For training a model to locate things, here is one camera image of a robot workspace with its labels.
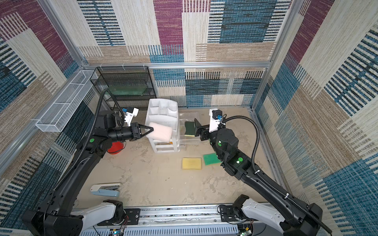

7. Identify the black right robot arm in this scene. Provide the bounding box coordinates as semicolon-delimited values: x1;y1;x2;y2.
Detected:
195;116;332;236

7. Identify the white wire mesh basket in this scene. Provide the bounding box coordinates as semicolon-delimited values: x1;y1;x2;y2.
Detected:
35;70;93;132

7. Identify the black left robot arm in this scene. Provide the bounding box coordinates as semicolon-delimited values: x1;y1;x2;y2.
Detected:
22;111;154;236

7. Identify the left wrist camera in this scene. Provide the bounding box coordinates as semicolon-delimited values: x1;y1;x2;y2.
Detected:
122;107;139;126

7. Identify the green board on shelf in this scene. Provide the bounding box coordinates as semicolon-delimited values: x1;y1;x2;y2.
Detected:
108;86;147;96

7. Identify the pink sponge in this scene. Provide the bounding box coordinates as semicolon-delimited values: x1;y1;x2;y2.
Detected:
147;122;173;143

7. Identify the black wire mesh shelf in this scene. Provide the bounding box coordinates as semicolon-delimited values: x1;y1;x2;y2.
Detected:
90;66;157;110

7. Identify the red pen cup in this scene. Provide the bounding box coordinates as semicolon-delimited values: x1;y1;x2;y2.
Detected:
107;142;125;155

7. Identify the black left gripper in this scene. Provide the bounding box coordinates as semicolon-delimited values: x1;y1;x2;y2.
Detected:
108;123;155;144

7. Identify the light blue stapler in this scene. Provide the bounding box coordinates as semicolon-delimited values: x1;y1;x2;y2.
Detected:
90;183;121;197

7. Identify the yellow sponge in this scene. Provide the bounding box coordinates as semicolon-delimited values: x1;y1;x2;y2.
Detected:
182;157;202;170

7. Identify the dark green scouring sponge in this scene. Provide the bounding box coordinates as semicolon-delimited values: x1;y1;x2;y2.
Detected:
184;121;195;137

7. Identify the white plastic drawer organizer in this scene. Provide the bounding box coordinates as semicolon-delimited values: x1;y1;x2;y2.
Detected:
145;98;179;153

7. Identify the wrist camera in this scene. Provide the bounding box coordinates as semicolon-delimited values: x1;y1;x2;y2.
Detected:
122;107;139;126
209;108;225;133

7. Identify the aluminium front rail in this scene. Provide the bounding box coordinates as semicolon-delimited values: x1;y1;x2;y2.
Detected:
67;202;308;236

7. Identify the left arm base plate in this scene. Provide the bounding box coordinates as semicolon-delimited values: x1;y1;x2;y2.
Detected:
97;208;141;227

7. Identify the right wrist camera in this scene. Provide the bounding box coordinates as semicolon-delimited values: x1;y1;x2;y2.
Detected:
209;108;225;133

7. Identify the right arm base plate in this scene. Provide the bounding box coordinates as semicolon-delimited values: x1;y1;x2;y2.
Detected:
217;204;246;224

